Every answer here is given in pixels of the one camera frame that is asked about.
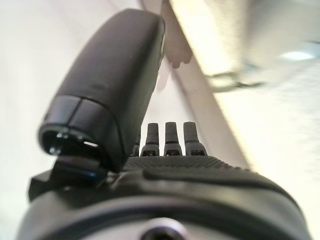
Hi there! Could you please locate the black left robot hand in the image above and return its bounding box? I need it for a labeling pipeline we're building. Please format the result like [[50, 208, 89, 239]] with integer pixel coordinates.
[[14, 8, 310, 240]]

